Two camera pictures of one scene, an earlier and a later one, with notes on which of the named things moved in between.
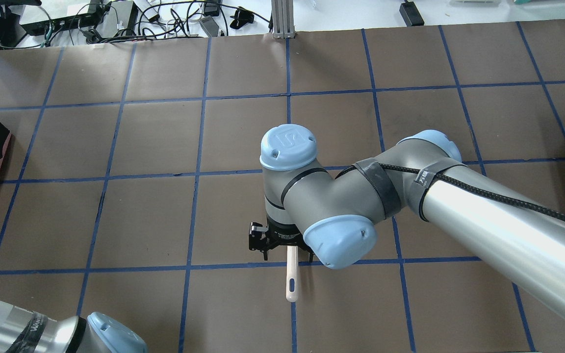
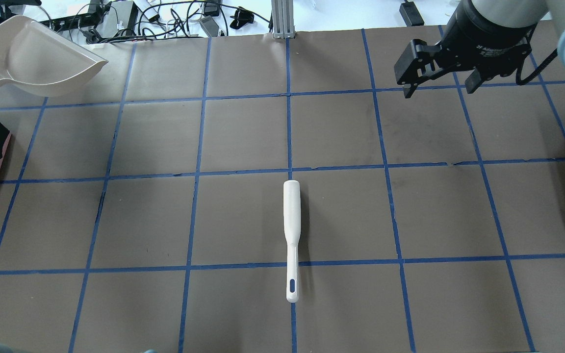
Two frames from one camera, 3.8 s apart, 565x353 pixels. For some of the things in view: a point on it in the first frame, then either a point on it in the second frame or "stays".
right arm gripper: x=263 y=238 → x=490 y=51
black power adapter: x=411 y=14 stays
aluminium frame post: x=283 y=19 stays
